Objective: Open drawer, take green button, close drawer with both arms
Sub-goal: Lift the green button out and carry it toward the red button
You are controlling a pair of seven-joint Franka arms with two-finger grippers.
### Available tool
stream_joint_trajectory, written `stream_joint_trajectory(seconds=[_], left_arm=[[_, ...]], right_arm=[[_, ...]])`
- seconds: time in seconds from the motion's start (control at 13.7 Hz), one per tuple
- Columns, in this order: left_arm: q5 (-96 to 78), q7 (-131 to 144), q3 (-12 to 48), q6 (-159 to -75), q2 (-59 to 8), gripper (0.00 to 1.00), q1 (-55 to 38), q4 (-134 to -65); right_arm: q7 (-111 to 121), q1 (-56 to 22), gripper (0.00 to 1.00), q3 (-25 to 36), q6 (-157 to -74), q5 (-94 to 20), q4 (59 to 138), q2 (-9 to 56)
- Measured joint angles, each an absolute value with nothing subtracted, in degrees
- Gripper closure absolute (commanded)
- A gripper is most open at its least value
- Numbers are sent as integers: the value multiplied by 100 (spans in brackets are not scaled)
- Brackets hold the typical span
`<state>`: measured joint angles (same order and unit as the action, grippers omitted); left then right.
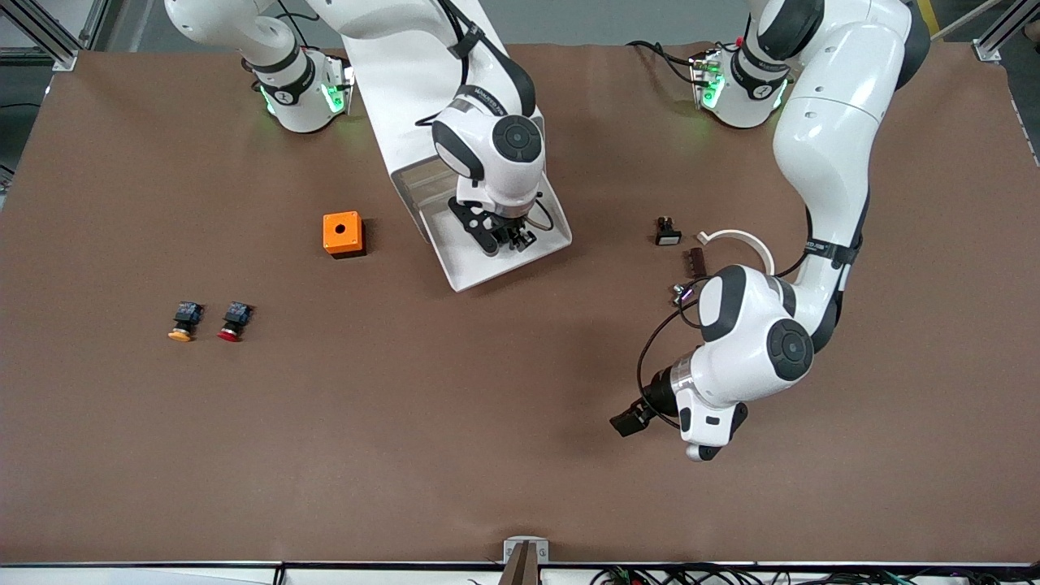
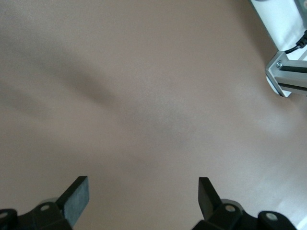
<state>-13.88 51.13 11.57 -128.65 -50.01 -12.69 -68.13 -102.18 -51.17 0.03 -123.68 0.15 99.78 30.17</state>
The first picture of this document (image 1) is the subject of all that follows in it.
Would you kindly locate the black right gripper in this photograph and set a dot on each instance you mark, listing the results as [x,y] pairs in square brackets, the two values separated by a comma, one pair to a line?
[517,233]

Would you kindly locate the brown post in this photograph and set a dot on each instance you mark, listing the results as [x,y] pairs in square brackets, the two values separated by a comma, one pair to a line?
[520,569]

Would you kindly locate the aluminium frame profile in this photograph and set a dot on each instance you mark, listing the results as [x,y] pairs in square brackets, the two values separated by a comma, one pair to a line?
[61,55]
[999,28]

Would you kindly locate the brown terminal block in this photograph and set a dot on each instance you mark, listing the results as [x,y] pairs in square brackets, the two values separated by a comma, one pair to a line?
[697,263]

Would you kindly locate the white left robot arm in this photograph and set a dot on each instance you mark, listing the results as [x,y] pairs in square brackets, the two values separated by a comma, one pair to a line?
[829,138]

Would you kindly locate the red push button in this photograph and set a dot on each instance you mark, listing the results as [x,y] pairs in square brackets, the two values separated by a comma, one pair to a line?
[236,313]

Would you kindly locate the silver key switch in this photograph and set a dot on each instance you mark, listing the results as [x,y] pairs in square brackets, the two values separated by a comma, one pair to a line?
[681,297]

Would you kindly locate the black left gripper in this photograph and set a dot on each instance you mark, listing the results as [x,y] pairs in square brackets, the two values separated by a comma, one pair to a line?
[656,399]

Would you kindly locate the white curved bracket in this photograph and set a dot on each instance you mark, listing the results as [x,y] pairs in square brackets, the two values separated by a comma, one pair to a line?
[735,234]

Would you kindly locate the black switch white face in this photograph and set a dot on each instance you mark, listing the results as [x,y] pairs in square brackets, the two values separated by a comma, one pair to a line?
[668,237]

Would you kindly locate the yellow push button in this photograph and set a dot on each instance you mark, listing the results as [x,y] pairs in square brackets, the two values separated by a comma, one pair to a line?
[185,313]

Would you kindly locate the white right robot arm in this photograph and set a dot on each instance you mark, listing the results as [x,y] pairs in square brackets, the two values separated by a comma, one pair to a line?
[296,110]

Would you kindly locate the grey metal mounting bracket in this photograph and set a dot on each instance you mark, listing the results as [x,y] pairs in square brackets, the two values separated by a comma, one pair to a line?
[543,552]

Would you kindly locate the brown table mat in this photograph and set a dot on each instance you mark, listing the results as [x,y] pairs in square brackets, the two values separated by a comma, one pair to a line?
[520,406]

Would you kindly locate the orange box with hole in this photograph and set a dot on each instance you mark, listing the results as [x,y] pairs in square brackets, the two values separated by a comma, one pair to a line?
[331,236]

